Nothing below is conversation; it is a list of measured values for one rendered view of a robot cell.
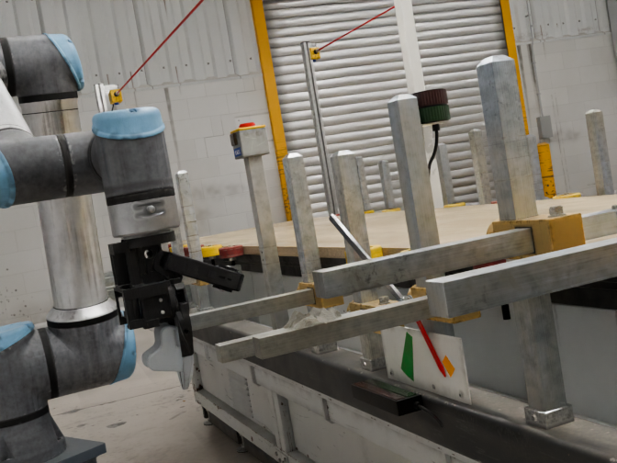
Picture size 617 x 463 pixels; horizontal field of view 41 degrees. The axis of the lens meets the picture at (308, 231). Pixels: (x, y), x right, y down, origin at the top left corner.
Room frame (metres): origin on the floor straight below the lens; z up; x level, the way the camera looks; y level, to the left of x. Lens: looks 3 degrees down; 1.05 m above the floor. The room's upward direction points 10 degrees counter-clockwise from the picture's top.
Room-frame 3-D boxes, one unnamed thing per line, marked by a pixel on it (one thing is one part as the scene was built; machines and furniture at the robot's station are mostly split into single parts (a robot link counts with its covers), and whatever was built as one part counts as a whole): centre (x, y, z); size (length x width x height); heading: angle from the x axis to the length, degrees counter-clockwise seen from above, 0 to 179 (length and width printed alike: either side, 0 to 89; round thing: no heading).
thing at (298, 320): (1.16, 0.01, 0.87); 0.09 x 0.07 x 0.02; 112
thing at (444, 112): (1.30, -0.22, 1.14); 0.06 x 0.06 x 0.02
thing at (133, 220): (1.08, 0.21, 1.05); 0.10 x 0.09 x 0.05; 23
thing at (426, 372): (1.30, -0.14, 0.75); 0.26 x 0.01 x 0.10; 22
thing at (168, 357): (1.07, 0.21, 0.86); 0.06 x 0.03 x 0.09; 113
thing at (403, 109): (1.28, -0.18, 0.93); 0.04 x 0.04 x 0.48; 22
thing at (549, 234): (1.03, -0.28, 0.95); 0.14 x 0.06 x 0.05; 22
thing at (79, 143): (1.18, 0.27, 1.14); 0.12 x 0.12 x 0.09; 24
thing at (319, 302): (1.72, 0.00, 0.83); 0.14 x 0.06 x 0.05; 22
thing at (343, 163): (1.51, -0.08, 0.87); 0.04 x 0.04 x 0.48; 22
